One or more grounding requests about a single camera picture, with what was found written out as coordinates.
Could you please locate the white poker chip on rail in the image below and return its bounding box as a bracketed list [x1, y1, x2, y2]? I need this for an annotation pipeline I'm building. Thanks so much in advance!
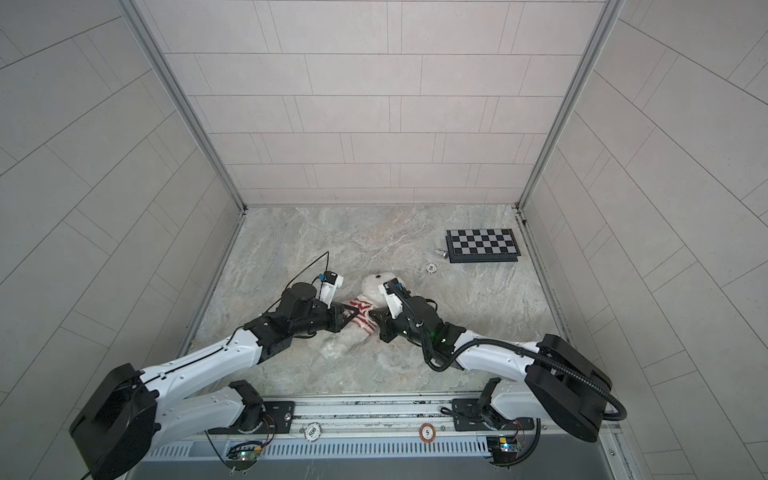
[304, 422, 322, 442]

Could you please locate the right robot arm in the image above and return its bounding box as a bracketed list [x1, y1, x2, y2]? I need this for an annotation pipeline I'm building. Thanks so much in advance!
[370, 296, 627, 443]

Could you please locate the white teddy bear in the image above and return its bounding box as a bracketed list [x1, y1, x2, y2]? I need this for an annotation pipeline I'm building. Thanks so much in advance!
[320, 272, 396, 360]

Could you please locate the red white striped sweater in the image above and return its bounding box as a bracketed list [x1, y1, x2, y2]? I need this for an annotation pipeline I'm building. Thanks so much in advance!
[348, 295, 379, 335]

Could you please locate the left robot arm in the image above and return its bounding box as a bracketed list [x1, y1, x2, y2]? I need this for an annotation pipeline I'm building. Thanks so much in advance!
[69, 282, 360, 479]

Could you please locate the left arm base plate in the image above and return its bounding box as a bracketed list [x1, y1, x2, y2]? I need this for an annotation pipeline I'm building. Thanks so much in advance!
[208, 401, 296, 435]

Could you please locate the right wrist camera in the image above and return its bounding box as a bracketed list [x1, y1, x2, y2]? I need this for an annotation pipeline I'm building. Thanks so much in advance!
[379, 278, 403, 319]

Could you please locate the circuit board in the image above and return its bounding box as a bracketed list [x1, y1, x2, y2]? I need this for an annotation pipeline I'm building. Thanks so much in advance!
[486, 437, 522, 467]
[226, 440, 265, 471]

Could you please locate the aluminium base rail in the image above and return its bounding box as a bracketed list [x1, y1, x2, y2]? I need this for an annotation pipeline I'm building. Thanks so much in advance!
[128, 392, 619, 442]

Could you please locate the right black corrugated cable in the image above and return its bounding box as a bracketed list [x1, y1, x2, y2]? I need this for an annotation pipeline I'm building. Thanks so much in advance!
[383, 278, 628, 422]

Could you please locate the right circuit board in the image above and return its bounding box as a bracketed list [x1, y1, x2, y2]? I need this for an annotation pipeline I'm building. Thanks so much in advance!
[486, 437, 522, 467]

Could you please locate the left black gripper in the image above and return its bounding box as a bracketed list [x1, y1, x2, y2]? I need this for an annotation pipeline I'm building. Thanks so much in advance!
[288, 301, 360, 337]

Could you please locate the black white chessboard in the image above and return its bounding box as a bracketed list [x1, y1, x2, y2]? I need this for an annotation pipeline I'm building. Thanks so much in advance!
[446, 228, 520, 263]

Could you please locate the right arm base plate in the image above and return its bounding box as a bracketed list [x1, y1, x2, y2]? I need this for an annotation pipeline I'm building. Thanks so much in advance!
[439, 398, 535, 432]

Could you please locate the red poker chip on rail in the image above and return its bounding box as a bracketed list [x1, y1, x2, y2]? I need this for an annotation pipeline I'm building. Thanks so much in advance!
[419, 423, 436, 444]

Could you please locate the left circuit board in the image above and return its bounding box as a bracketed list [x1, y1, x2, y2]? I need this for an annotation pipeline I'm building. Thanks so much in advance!
[226, 440, 265, 471]

